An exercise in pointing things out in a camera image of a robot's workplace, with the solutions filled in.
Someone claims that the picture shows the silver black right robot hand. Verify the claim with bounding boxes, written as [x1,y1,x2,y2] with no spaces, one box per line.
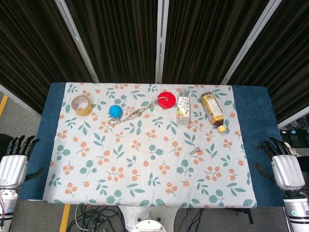
[254,137,306,191]

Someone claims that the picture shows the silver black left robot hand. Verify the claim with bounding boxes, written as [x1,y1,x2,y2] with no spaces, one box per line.
[0,135,45,188]

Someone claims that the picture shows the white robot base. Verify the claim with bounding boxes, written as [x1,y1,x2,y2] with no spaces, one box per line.
[120,205,179,232]

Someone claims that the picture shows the white sneaker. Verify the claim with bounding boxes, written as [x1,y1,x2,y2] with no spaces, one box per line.
[286,142,298,157]

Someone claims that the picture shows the black power strip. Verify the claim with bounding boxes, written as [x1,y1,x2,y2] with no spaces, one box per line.
[280,129,309,136]

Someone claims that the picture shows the yellow floor tape strip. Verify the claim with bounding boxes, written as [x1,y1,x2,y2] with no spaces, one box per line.
[58,204,71,232]
[0,94,9,117]

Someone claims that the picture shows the blue table cover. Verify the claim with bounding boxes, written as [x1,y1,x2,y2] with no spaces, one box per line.
[18,82,299,208]

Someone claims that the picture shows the brown packing tape roll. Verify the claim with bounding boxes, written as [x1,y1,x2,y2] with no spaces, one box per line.
[70,95,93,116]

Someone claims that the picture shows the yellow label tea bottle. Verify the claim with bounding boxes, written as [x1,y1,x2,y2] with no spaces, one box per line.
[200,92,226,133]

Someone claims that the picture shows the dark brown pleated curtain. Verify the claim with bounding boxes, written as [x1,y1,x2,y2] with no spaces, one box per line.
[228,0,309,124]
[0,0,94,116]
[65,0,159,83]
[162,0,270,85]

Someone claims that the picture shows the blue ball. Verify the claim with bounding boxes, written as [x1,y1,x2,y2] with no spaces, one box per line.
[109,105,124,118]

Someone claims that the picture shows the clear plastic bottle floral label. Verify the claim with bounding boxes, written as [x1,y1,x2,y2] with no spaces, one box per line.
[177,88,191,125]

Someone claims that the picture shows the floral patterned tablecloth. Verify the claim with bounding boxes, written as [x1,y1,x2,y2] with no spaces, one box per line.
[42,82,257,209]

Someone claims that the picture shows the red round disc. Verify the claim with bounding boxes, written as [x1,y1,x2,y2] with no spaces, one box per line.
[157,91,176,109]

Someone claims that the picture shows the white cable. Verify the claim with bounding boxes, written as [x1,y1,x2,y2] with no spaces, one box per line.
[74,204,90,231]

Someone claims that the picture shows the black cable bundle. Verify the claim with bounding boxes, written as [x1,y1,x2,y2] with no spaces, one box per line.
[67,205,124,232]
[185,207,213,232]

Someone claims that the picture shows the grey metal partition post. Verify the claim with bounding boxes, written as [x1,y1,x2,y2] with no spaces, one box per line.
[221,0,283,85]
[155,0,169,84]
[54,0,100,83]

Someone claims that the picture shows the braided beige rope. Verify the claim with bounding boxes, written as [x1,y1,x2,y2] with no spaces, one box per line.
[108,95,169,126]

